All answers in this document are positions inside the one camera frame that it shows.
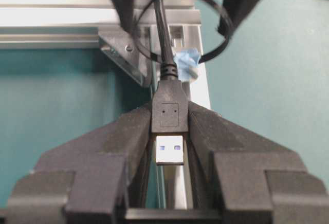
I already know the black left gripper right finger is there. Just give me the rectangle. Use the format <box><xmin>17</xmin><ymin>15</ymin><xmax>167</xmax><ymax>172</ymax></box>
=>
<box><xmin>188</xmin><ymin>102</ymin><xmax>328</xmax><ymax>223</ymax></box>

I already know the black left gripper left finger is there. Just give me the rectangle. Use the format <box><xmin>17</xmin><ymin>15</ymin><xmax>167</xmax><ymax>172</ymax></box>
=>
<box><xmin>7</xmin><ymin>104</ymin><xmax>151</xmax><ymax>223</ymax></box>

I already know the black USB cable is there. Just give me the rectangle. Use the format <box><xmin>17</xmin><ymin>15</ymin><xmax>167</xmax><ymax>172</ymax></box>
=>
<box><xmin>150</xmin><ymin>0</ymin><xmax>189</xmax><ymax>166</ymax></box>

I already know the blue tape piece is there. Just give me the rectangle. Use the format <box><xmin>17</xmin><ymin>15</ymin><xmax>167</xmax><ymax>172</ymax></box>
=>
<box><xmin>174</xmin><ymin>48</ymin><xmax>201</xmax><ymax>83</ymax></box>

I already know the black string loop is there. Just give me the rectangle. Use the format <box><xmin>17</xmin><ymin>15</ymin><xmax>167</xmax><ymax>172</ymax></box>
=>
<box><xmin>132</xmin><ymin>0</ymin><xmax>234</xmax><ymax>63</ymax></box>

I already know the aluminium extrusion frame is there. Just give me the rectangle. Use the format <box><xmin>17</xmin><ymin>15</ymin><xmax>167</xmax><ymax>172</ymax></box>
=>
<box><xmin>0</xmin><ymin>0</ymin><xmax>211</xmax><ymax>209</ymax></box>

